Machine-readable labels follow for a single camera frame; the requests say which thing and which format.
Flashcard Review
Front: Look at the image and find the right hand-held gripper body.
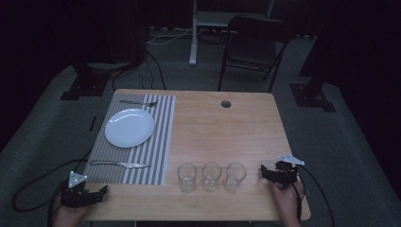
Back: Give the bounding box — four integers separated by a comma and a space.
271, 153, 305, 190

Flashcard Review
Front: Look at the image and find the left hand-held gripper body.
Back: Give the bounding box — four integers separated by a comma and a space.
60, 170, 96, 209

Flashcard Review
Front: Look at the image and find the person's left hand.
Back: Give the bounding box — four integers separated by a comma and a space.
52, 202, 93, 227

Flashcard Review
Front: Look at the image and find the silver table knife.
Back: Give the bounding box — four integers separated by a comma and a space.
89, 159, 153, 169

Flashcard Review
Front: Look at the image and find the clear drinking glass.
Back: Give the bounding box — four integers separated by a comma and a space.
200, 162, 222, 193
176, 162, 198, 194
224, 162, 248, 194

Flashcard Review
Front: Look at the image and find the white round plate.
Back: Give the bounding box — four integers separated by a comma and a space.
104, 108, 156, 149

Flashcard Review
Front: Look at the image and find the grey striped placemat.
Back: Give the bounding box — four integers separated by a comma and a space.
82, 93, 177, 186

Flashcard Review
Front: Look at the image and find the black stand base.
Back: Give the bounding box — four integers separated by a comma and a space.
60, 61, 112, 101
288, 82, 338, 114

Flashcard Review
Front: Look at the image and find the silver spoon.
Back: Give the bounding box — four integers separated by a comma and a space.
118, 99, 159, 108

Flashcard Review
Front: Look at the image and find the black folding chair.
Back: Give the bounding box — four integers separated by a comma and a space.
217, 14, 293, 94

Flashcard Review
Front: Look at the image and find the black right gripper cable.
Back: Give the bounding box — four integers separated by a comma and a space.
283, 163, 337, 227

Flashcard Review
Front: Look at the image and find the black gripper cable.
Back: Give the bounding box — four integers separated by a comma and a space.
10, 150, 93, 227
283, 163, 337, 227

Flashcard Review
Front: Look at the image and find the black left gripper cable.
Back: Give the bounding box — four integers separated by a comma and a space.
10, 150, 93, 227

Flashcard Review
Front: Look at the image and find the black floor cable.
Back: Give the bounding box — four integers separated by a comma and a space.
111, 46, 167, 93

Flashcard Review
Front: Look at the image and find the white metal table frame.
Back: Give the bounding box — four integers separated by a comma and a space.
188, 0, 276, 66

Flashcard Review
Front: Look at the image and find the white floor cable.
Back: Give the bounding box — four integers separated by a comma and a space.
146, 27, 194, 46

